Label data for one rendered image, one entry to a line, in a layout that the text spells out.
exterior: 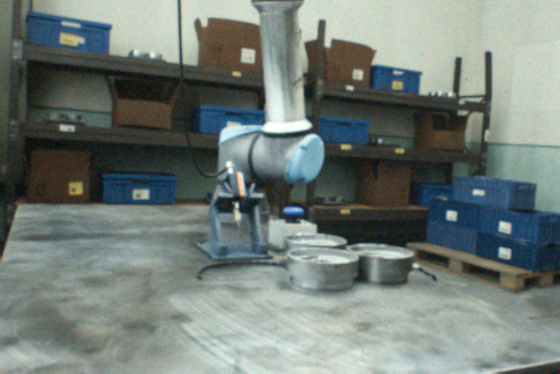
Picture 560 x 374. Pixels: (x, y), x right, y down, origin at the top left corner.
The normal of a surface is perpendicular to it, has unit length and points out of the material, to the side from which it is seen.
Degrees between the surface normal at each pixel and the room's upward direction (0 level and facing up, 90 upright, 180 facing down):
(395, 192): 91
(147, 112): 82
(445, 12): 90
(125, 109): 82
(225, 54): 93
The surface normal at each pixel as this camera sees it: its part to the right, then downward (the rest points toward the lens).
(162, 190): 0.43, 0.08
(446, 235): -0.80, -0.03
